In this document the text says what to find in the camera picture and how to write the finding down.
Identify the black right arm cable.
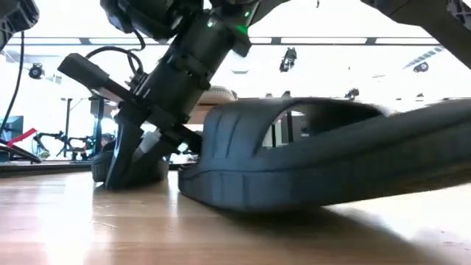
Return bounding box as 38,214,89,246
85,29,147,77

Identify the wall monitor screen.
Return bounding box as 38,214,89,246
0,115,24,144

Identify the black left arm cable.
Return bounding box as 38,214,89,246
0,31,25,138

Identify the black foam slide sandal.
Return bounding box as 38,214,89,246
91,141,171,184
177,96,471,214

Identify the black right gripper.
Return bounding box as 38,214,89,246
57,49,210,191

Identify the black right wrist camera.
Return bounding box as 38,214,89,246
99,0,204,42

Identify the black metal table frame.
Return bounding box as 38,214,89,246
0,160,93,179

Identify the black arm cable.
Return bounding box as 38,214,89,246
0,31,25,138
85,29,147,77

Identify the red strip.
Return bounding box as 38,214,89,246
6,127,38,149

